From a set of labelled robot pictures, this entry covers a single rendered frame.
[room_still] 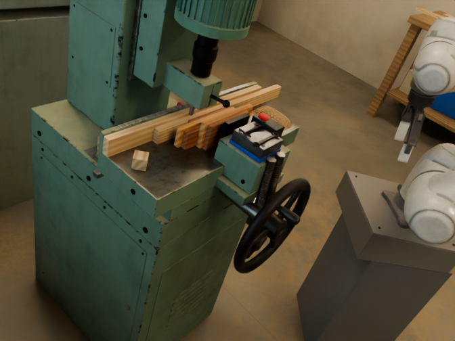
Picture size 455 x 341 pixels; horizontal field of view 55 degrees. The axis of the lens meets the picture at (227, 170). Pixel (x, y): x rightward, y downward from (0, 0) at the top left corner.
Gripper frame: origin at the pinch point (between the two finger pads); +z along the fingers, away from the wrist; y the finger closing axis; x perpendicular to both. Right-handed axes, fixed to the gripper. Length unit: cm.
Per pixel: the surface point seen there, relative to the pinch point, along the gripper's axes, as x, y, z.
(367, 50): -16, 301, 66
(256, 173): 41, -46, -10
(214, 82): 57, -33, -25
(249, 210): 42, -45, 3
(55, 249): 106, -39, 45
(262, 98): 47.2, -2.5, -8.6
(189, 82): 63, -35, -25
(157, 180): 63, -56, -9
